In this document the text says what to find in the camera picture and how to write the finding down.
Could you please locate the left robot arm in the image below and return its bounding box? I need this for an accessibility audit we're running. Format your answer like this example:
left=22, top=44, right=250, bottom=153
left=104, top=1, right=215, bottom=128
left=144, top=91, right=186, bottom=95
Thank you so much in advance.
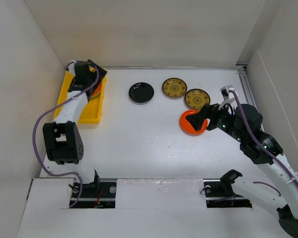
left=42, top=59, right=107, bottom=166

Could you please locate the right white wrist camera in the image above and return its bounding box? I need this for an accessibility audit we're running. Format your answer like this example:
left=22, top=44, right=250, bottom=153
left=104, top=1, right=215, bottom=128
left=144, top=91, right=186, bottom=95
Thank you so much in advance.
left=218, top=85, right=236, bottom=111

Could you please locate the black plate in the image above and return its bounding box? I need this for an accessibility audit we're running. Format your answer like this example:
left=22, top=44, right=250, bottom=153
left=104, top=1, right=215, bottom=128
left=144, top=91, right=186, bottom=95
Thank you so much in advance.
left=128, top=82, right=154, bottom=104

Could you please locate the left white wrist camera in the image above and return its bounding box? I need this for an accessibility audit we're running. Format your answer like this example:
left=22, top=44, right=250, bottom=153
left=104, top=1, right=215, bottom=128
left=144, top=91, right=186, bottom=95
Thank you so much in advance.
left=65, top=60, right=76, bottom=76

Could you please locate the yellow patterned plate right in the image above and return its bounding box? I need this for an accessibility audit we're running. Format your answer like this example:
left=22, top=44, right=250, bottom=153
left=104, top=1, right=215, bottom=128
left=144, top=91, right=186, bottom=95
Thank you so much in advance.
left=184, top=89, right=211, bottom=110

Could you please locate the aluminium rail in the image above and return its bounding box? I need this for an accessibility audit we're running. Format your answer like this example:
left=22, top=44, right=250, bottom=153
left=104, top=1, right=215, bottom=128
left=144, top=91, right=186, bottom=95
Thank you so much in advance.
left=235, top=64, right=264, bottom=129

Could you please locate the yellow patterned plate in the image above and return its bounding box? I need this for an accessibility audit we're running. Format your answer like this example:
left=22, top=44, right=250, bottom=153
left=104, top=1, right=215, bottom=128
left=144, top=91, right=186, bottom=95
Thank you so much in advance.
left=162, top=77, right=188, bottom=99
left=184, top=89, right=211, bottom=110

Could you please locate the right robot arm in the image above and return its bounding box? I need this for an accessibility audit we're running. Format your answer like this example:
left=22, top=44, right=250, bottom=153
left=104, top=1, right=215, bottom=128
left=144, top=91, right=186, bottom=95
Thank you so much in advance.
left=186, top=104, right=298, bottom=238

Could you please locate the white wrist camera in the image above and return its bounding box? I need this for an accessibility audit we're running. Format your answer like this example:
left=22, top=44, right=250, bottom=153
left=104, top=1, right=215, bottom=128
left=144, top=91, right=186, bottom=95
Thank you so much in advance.
left=65, top=60, right=76, bottom=76
left=218, top=85, right=236, bottom=111

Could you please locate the yellow patterned plate left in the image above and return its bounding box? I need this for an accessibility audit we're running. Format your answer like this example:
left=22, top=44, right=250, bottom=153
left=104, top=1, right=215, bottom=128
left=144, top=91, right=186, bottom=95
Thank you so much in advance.
left=162, top=77, right=188, bottom=99

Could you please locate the yellow plastic bin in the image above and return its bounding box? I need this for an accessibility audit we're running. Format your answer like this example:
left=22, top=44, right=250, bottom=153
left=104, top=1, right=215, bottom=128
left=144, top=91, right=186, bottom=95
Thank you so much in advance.
left=57, top=71, right=106, bottom=124

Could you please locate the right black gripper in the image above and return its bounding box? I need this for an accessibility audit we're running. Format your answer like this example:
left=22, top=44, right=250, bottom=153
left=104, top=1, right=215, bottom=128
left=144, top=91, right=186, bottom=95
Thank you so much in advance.
left=185, top=99, right=246, bottom=143

